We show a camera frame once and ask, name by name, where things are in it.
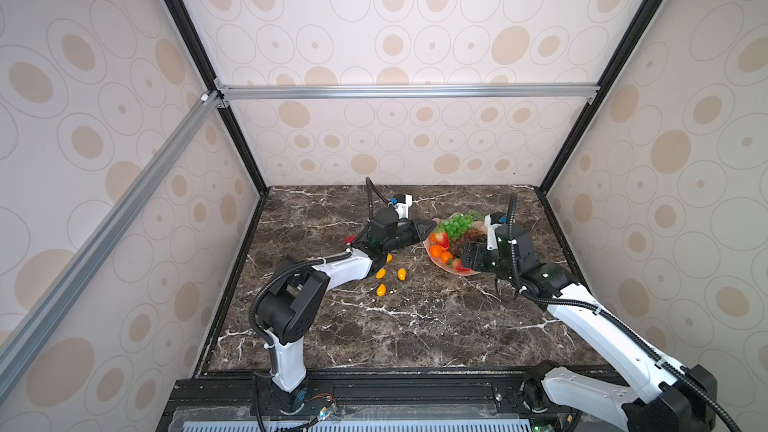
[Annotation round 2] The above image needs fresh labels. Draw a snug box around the black frame post left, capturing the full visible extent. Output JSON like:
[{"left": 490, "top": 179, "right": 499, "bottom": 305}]
[{"left": 162, "top": 0, "right": 269, "bottom": 195}]

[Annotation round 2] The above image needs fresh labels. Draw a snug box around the black frame post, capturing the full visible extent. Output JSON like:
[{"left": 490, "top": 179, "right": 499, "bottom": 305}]
[
  {"left": 162, "top": 0, "right": 269, "bottom": 195},
  {"left": 538, "top": 0, "right": 664, "bottom": 198}
]

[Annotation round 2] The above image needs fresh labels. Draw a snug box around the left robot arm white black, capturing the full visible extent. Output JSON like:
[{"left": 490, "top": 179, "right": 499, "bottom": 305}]
[{"left": 248, "top": 179, "right": 437, "bottom": 413}]

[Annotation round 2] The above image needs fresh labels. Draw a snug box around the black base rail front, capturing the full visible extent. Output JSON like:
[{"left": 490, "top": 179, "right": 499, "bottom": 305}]
[{"left": 154, "top": 368, "right": 676, "bottom": 432}]

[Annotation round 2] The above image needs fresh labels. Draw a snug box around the red grape bunch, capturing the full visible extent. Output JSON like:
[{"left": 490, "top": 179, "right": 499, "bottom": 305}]
[{"left": 463, "top": 227, "right": 486, "bottom": 242}]

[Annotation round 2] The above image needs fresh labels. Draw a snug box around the black frame post right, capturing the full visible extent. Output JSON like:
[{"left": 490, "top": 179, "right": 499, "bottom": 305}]
[{"left": 538, "top": 0, "right": 664, "bottom": 198}]

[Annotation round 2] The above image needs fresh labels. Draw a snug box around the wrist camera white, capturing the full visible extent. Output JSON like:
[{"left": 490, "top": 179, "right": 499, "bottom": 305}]
[
  {"left": 389, "top": 193, "right": 413, "bottom": 220},
  {"left": 484, "top": 212, "right": 507, "bottom": 251}
]

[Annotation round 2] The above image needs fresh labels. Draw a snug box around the strawberry with leaves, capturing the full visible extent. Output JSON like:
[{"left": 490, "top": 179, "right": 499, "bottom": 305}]
[{"left": 434, "top": 229, "right": 450, "bottom": 250}]

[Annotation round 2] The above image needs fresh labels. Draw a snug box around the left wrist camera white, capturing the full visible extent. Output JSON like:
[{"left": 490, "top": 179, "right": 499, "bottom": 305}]
[{"left": 389, "top": 193, "right": 413, "bottom": 220}]

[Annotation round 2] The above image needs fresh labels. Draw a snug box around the diagonal aluminium rail left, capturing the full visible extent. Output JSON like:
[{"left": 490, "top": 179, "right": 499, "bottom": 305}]
[{"left": 1, "top": 90, "right": 223, "bottom": 400}]

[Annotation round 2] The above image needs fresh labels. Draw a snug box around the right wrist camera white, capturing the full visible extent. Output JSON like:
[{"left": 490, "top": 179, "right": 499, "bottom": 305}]
[{"left": 484, "top": 212, "right": 507, "bottom": 251}]

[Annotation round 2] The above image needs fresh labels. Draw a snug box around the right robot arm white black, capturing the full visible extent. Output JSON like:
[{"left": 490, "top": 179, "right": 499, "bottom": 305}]
[{"left": 456, "top": 195, "right": 739, "bottom": 431}]

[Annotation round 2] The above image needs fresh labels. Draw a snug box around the horizontal aluminium rail back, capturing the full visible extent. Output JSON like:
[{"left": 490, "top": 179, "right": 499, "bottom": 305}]
[{"left": 219, "top": 82, "right": 600, "bottom": 102}]

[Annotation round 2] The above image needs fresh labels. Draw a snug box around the green grape bunch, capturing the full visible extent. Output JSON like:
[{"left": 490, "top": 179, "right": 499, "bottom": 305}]
[{"left": 438, "top": 210, "right": 486, "bottom": 242}]

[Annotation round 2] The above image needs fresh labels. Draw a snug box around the pink scalloped fruit bowl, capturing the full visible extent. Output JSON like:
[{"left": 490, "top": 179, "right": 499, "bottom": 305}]
[{"left": 424, "top": 218, "right": 478, "bottom": 276}]

